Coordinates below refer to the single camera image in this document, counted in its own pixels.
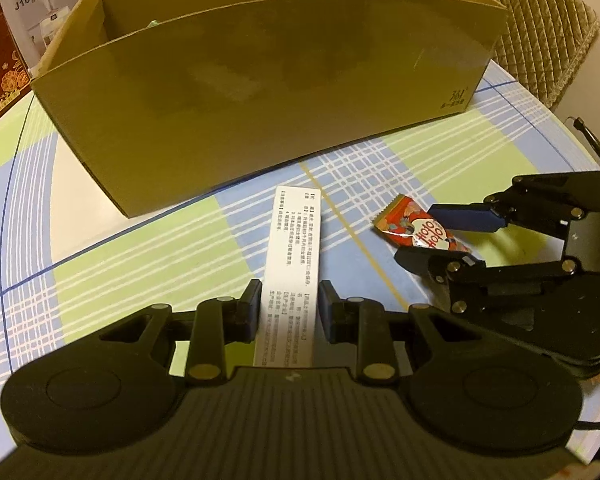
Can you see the quilted chair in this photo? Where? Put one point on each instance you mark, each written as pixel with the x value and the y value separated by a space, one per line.
pixel 530 25

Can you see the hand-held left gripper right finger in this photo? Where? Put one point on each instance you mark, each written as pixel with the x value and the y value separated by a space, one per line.
pixel 326 310

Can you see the long white paper box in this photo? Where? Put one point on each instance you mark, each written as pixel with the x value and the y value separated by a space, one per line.
pixel 292 270

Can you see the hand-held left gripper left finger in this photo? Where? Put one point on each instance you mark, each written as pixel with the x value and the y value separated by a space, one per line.
pixel 252 305

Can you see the red gold-patterned box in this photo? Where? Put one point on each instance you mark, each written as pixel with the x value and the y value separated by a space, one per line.
pixel 0 75

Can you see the white product box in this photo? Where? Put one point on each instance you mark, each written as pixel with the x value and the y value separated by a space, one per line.
pixel 40 5

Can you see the brown cardboard box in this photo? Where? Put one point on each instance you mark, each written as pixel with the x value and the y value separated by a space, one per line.
pixel 260 90

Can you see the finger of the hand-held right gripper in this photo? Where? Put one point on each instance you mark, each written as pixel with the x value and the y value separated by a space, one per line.
pixel 467 217
pixel 432 260

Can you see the red candy packet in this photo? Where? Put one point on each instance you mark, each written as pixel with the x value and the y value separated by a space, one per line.
pixel 420 227

